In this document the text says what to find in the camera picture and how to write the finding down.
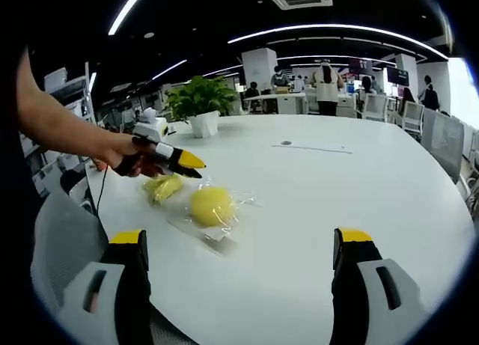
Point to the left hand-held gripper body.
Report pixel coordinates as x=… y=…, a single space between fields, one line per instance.
x=151 y=128

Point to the straight ceiling light strip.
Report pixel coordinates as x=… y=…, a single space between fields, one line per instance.
x=127 y=10

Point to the grey mesh office chair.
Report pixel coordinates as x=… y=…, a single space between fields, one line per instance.
x=443 y=141
x=60 y=240

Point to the short ceiling light strip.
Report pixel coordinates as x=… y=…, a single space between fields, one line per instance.
x=168 y=70

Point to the white office chair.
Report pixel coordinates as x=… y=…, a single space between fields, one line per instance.
x=375 y=106
x=412 y=115

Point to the metal storage shelf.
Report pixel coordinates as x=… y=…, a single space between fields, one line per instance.
x=80 y=94

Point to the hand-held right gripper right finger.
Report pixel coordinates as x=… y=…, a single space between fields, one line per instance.
x=351 y=285

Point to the curved ceiling light strip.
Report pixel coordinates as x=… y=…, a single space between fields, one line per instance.
x=337 y=27

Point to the person's dark clothing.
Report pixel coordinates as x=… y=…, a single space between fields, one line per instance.
x=13 y=229

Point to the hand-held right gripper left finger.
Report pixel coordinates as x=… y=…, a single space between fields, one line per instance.
x=127 y=285

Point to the white storage bin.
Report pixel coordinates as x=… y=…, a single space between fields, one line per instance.
x=55 y=78

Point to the purple hanging sign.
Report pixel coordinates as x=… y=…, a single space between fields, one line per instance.
x=397 y=75
x=361 y=66

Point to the person's left hand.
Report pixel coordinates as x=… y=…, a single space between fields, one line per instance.
x=119 y=148

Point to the round yellow silicone block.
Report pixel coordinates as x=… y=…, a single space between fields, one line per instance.
x=211 y=206

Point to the green potted plant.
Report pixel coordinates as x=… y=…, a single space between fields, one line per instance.
x=200 y=98

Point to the white office desk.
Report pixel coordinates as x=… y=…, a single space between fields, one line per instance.
x=280 y=100

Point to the rectangular yellow silicone block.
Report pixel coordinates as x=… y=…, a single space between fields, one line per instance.
x=162 y=189

